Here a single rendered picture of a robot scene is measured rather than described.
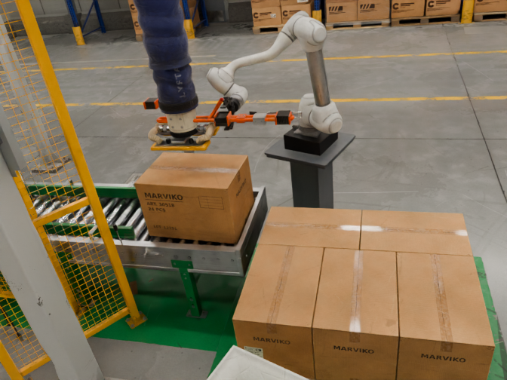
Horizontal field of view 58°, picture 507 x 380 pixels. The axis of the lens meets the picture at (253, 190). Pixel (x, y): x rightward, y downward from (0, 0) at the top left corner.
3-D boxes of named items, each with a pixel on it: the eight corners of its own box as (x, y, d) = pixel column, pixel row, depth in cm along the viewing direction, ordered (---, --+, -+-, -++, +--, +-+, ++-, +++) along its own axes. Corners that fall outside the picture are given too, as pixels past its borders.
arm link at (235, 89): (238, 111, 287) (221, 98, 284) (243, 102, 299) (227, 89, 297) (247, 100, 281) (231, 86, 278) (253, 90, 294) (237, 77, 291)
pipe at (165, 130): (150, 143, 267) (148, 134, 264) (166, 125, 287) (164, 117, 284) (206, 143, 258) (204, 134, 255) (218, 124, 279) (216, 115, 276)
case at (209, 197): (149, 235, 297) (133, 183, 276) (175, 201, 328) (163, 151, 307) (237, 244, 279) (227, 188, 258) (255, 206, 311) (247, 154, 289)
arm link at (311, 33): (329, 121, 322) (348, 132, 305) (310, 130, 318) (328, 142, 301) (310, 11, 276) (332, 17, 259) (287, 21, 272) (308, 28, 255)
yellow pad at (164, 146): (150, 151, 267) (149, 142, 264) (157, 142, 275) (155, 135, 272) (206, 151, 259) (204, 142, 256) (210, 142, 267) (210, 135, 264)
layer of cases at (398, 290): (241, 370, 250) (231, 319, 229) (276, 252, 331) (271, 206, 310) (481, 401, 220) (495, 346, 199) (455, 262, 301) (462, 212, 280)
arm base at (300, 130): (297, 124, 343) (297, 116, 340) (325, 127, 334) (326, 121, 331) (287, 133, 329) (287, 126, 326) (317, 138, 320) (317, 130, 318)
